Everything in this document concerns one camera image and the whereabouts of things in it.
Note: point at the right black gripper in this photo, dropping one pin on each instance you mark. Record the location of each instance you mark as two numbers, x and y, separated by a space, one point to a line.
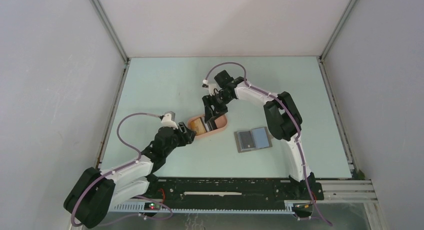
208 100

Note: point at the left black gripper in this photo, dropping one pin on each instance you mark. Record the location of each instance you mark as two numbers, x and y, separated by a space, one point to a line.
185 139

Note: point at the pink oval tray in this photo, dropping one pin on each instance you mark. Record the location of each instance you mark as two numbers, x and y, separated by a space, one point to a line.
212 127

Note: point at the grey card holder wallet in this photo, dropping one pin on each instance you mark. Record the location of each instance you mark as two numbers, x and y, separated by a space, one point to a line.
261 137

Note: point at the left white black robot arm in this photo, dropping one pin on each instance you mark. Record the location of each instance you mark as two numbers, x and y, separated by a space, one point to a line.
96 192

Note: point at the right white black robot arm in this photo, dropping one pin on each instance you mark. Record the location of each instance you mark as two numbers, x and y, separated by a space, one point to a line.
282 116

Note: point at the yellow credit card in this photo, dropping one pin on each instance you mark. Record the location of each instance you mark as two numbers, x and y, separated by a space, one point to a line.
198 126

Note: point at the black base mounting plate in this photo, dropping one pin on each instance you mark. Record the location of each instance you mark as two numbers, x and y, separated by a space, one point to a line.
222 203

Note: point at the right controller board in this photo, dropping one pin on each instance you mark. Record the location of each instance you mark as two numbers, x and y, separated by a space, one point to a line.
303 207

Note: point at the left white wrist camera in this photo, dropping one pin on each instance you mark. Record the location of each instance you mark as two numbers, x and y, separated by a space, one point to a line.
168 120

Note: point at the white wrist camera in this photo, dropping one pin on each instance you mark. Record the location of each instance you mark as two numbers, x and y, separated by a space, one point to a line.
211 87
168 120

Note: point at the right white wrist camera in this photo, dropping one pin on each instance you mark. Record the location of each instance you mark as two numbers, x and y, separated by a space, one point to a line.
211 87

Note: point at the aluminium frame rail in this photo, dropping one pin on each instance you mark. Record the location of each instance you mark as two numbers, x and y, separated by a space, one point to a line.
348 192

